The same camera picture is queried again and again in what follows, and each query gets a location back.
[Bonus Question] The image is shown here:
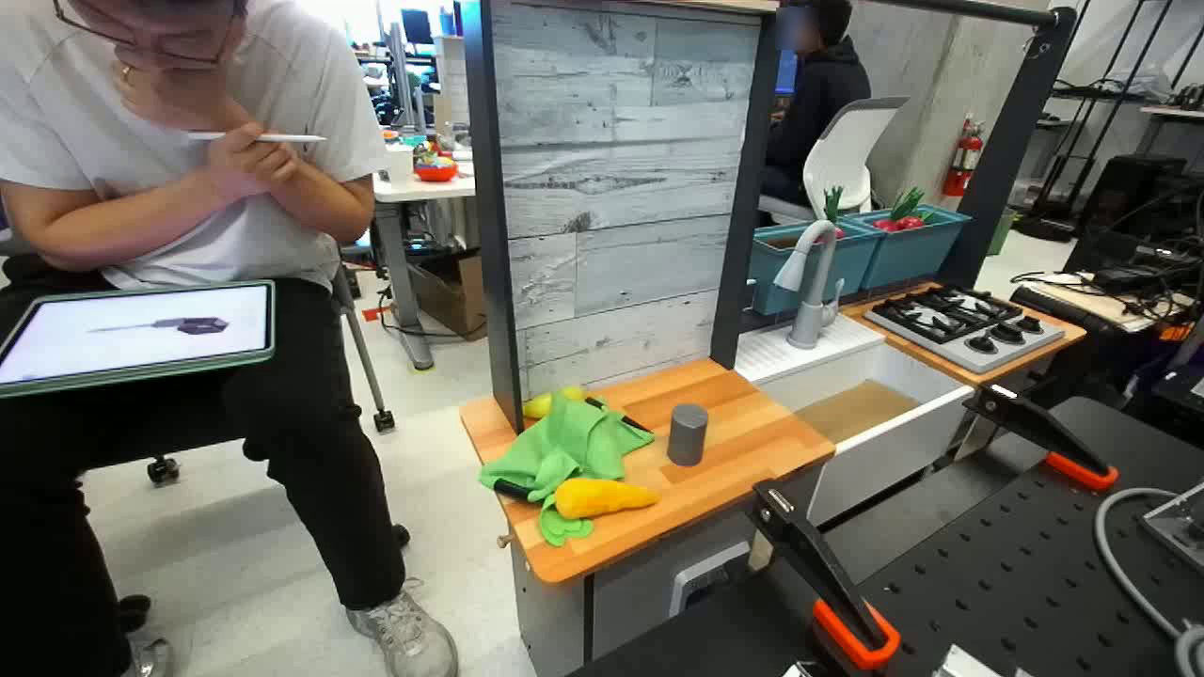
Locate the grey cable on board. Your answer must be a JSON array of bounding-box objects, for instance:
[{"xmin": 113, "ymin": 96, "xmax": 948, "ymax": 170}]
[{"xmin": 1091, "ymin": 482, "xmax": 1204, "ymax": 677}]

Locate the black orange clamp far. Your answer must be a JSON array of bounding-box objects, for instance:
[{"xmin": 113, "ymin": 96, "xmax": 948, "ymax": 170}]
[{"xmin": 973, "ymin": 382, "xmax": 1120, "ymax": 491}]

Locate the black orange clamp near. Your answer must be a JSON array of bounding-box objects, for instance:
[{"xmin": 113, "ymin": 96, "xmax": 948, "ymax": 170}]
[{"xmin": 751, "ymin": 482, "xmax": 902, "ymax": 677}]

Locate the seated person white shirt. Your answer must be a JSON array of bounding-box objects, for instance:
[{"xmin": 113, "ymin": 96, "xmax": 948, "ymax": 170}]
[{"xmin": 0, "ymin": 0, "xmax": 464, "ymax": 677}]

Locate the black orange clamp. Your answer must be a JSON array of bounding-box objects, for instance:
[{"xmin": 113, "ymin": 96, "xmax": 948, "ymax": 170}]
[
  {"xmin": 751, "ymin": 482, "xmax": 902, "ymax": 677},
  {"xmin": 973, "ymin": 382, "xmax": 1120, "ymax": 491}
]

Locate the white toy sink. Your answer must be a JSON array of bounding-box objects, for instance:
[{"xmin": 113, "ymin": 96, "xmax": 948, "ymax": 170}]
[{"xmin": 735, "ymin": 316, "xmax": 969, "ymax": 523}]

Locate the red bowl on table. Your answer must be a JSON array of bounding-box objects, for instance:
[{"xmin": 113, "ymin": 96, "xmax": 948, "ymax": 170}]
[{"xmin": 415, "ymin": 159, "xmax": 460, "ymax": 185}]

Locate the tablet computer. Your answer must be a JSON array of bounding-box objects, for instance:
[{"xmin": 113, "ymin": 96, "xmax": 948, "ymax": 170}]
[{"xmin": 0, "ymin": 283, "xmax": 276, "ymax": 397}]

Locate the teal planter box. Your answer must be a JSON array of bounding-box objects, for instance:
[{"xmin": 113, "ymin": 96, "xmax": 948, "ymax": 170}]
[
  {"xmin": 866, "ymin": 205, "xmax": 965, "ymax": 289},
  {"xmin": 749, "ymin": 218, "xmax": 885, "ymax": 318}
]

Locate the white chair back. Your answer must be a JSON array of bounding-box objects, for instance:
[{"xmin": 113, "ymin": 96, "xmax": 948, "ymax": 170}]
[{"xmin": 802, "ymin": 96, "xmax": 902, "ymax": 212}]

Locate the green towel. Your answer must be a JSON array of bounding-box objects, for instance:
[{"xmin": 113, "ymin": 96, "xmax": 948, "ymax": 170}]
[{"xmin": 480, "ymin": 395, "xmax": 652, "ymax": 544}]

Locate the left teal planter box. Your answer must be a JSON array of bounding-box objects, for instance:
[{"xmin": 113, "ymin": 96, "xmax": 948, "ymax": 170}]
[{"xmin": 749, "ymin": 218, "xmax": 885, "ymax": 318}]

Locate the yellow ball under towel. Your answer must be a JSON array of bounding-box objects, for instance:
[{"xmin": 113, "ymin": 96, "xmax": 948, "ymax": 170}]
[{"xmin": 522, "ymin": 395, "xmax": 554, "ymax": 420}]

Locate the grey cylinder cup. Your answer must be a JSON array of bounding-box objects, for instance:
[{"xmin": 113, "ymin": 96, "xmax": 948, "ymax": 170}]
[{"xmin": 666, "ymin": 402, "xmax": 706, "ymax": 467}]

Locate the toy gas stove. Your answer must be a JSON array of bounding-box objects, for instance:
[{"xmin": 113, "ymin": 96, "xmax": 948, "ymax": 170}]
[{"xmin": 870, "ymin": 286, "xmax": 1065, "ymax": 373}]

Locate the cardboard box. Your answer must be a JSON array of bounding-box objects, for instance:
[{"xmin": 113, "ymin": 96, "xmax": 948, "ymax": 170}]
[{"xmin": 409, "ymin": 253, "xmax": 485, "ymax": 337}]

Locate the person in black background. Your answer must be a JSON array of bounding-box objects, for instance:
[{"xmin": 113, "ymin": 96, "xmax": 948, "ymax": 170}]
[{"xmin": 761, "ymin": 0, "xmax": 870, "ymax": 204}]

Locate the right teal planter box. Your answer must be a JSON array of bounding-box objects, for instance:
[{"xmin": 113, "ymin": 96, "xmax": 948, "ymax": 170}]
[{"xmin": 866, "ymin": 205, "xmax": 965, "ymax": 289}]

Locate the white background table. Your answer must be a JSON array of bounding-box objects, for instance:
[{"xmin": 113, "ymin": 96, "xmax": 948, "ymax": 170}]
[{"xmin": 371, "ymin": 174, "xmax": 473, "ymax": 373}]

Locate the black vertical frame post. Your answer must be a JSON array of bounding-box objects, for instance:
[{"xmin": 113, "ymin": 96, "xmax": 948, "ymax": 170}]
[{"xmin": 711, "ymin": 0, "xmax": 785, "ymax": 368}]

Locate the yellow plush toy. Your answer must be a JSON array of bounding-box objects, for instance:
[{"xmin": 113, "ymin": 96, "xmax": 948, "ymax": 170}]
[{"xmin": 554, "ymin": 479, "xmax": 653, "ymax": 519}]

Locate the red fire extinguisher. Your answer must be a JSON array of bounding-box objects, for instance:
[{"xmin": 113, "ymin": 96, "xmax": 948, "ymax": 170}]
[{"xmin": 940, "ymin": 115, "xmax": 987, "ymax": 198}]

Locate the grey toy faucet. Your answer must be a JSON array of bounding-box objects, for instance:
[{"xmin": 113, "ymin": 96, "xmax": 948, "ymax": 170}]
[{"xmin": 774, "ymin": 218, "xmax": 839, "ymax": 348}]

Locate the wooden counter top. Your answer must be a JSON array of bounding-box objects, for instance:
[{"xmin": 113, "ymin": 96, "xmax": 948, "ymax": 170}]
[{"xmin": 501, "ymin": 362, "xmax": 836, "ymax": 585}]

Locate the grey wood back panel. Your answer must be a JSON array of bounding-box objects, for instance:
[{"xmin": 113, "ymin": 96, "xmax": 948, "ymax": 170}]
[{"xmin": 494, "ymin": 0, "xmax": 761, "ymax": 395}]

